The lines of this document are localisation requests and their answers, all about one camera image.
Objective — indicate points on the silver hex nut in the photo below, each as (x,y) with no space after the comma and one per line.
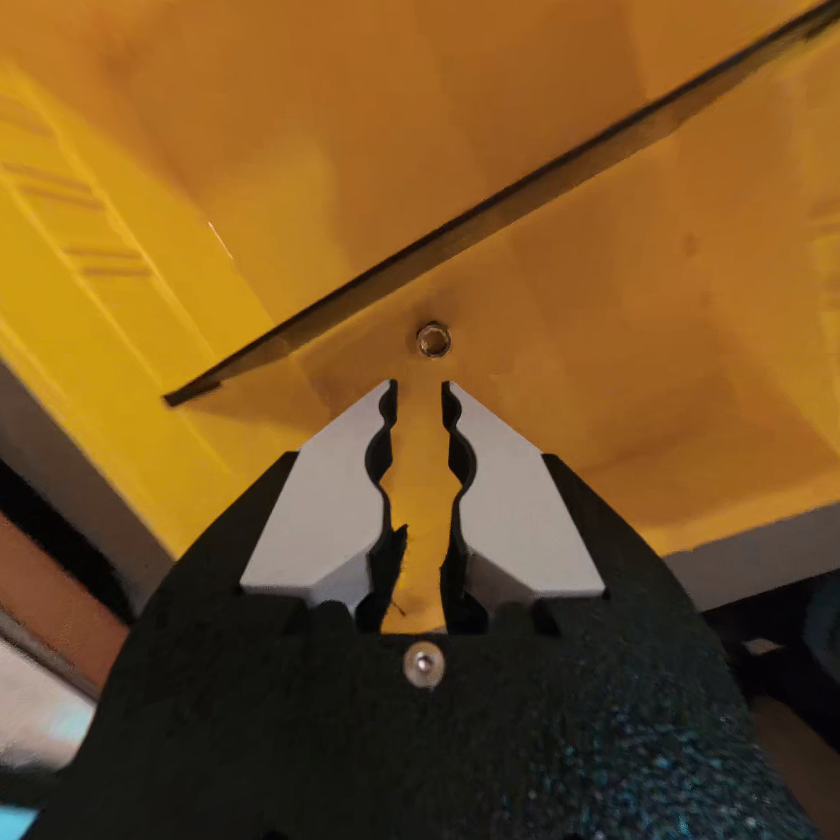
(421,338)

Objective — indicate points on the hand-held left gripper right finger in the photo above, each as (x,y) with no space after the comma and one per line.
(525,531)

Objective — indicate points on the black bin divider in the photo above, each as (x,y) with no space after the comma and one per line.
(433,250)

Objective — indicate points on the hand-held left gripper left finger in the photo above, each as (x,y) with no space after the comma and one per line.
(315,525)

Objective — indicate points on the yellow plastic bin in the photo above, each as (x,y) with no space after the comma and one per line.
(590,394)

